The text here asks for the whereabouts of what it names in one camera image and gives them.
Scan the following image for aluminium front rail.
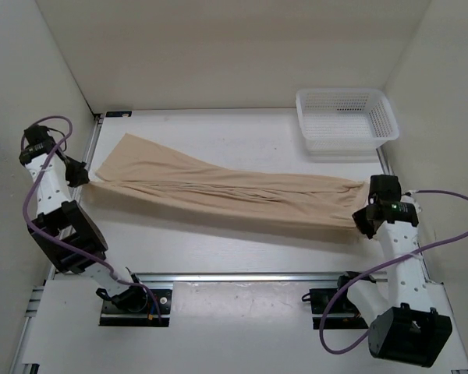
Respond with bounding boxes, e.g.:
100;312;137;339
136;272;346;283

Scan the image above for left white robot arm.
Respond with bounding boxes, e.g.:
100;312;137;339
19;125;148;312

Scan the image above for beige trousers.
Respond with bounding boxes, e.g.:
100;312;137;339
91;134;369;232

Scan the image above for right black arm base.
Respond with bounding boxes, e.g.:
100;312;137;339
301;272;375;330

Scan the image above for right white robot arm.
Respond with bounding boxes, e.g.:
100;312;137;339
335;175;452;368

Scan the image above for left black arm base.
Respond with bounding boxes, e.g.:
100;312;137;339
96;286;172;328

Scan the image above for white plastic mesh basket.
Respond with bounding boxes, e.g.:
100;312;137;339
296;88;399;153

